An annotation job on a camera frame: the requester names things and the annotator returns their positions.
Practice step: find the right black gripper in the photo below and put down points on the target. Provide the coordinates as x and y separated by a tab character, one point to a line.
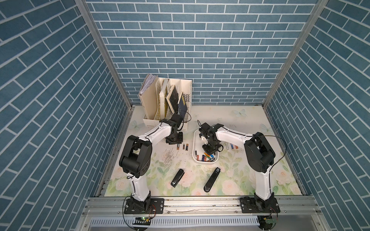
210	152

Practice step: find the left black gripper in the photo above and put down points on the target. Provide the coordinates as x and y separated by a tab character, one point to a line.
179	141

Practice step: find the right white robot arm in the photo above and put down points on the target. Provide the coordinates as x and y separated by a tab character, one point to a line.
259	153

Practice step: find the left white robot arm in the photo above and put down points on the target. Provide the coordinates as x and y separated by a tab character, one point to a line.
136	155

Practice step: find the white plastic storage box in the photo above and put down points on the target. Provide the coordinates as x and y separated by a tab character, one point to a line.
198	153

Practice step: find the dark blue notebook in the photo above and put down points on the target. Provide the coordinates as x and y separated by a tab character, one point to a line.
182	107

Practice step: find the floral table mat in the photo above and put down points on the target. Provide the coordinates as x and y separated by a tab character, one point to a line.
236	176

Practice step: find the beige desktop file organizer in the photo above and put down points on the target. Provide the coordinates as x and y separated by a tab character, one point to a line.
153	98

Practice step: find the long black stapler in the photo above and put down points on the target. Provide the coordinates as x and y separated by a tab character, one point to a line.
212	180

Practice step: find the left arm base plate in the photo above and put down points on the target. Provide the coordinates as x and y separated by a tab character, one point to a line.
153	205

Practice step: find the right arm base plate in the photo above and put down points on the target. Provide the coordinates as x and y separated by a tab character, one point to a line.
257	205

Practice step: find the aluminium mounting rail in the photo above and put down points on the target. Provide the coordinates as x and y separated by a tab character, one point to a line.
201	205

